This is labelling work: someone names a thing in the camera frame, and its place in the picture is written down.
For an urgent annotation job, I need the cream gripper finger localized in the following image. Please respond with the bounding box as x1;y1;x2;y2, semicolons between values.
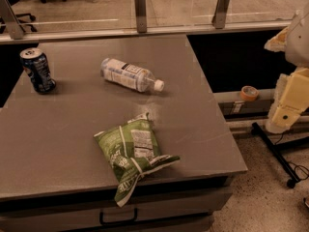
264;27;289;52
266;67;309;133

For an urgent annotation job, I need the green jalapeno chip bag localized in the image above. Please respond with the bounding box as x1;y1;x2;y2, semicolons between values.
94;113;180;207

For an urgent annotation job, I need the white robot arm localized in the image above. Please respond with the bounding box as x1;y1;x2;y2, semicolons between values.
265;4;309;133

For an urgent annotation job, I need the blue pepsi can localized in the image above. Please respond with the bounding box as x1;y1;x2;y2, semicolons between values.
19;47;56;94

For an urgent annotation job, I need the orange tape roll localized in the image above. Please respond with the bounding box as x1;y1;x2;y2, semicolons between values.
240;85;259;102

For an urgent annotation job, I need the black rolling stand leg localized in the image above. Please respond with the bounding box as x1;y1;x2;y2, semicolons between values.
251;123;309;189

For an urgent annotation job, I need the clear plastic water bottle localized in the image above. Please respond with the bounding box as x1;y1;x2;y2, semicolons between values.
100;58;164;93

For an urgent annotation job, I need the grey cabinet drawer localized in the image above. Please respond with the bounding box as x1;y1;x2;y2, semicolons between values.
0;187;232;232

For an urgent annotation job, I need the glass barrier panel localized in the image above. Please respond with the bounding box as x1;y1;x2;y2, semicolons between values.
12;0;309;32

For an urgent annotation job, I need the black office chair left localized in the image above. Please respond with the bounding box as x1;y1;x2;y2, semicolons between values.
0;13;38;34

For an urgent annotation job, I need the right metal barrier bracket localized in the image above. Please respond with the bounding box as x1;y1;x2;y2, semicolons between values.
211;0;230;29

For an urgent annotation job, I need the metal barrier bracket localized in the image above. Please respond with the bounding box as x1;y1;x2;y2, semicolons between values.
211;0;230;29
0;0;24;40
134;0;147;33

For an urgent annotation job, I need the middle metal barrier bracket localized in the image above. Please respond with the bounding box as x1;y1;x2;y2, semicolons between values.
134;0;147;33

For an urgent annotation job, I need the black drawer handle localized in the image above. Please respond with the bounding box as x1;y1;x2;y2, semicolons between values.
98;208;138;227

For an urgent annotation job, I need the left metal barrier bracket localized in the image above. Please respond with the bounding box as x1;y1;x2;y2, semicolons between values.
0;0;24;40

